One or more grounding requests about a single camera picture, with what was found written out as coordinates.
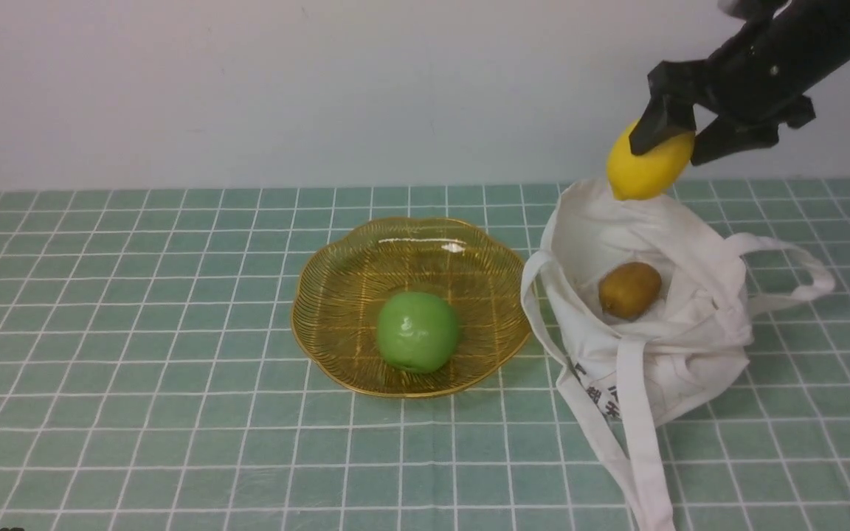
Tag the white canvas tote bag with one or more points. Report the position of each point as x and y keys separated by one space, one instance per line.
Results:
x=621 y=379

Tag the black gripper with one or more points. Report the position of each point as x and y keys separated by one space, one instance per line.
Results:
x=743 y=81

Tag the green checkered tablecloth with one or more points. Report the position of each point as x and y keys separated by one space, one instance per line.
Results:
x=149 y=379

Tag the brown kiwi fruit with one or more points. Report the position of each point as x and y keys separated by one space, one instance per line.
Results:
x=629 y=290

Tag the amber wire fruit basket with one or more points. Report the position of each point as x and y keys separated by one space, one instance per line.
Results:
x=344 y=285

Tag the green apple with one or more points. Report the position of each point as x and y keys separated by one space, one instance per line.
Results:
x=417 y=332

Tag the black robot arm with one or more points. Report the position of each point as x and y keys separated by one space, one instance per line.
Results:
x=814 y=35

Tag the yellow lemon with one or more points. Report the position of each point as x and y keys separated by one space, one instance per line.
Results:
x=638 y=178

